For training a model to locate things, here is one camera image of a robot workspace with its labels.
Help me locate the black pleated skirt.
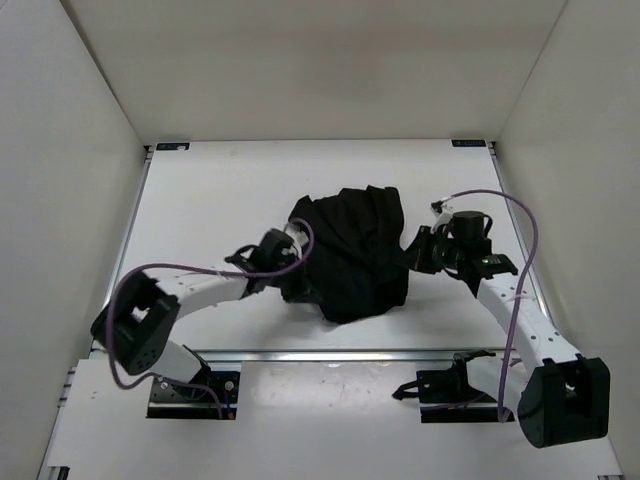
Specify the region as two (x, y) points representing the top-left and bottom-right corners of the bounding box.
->
(281, 186), (409, 324)

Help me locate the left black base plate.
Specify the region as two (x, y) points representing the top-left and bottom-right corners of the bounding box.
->
(146, 365), (241, 421)

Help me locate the left blue corner label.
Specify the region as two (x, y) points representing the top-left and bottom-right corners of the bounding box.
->
(155, 142), (190, 151)

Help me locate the aluminium table frame rail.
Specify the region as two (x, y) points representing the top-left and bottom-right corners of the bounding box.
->
(116, 140), (526, 361)

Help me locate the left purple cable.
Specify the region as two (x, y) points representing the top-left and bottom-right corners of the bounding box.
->
(107, 218), (316, 420)

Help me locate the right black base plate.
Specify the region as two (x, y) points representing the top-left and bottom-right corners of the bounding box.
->
(392, 349), (524, 423)

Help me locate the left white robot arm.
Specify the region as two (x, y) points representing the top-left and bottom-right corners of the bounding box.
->
(91, 218), (315, 406)

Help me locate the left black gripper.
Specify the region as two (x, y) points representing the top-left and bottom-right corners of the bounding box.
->
(269, 251), (323, 303)

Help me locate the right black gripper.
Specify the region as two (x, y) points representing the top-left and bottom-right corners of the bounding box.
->
(394, 226), (464, 275)

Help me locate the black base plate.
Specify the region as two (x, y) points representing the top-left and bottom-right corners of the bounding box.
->
(146, 365), (241, 421)
(392, 349), (524, 423)

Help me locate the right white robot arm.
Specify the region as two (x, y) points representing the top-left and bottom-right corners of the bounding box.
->
(392, 200), (611, 448)

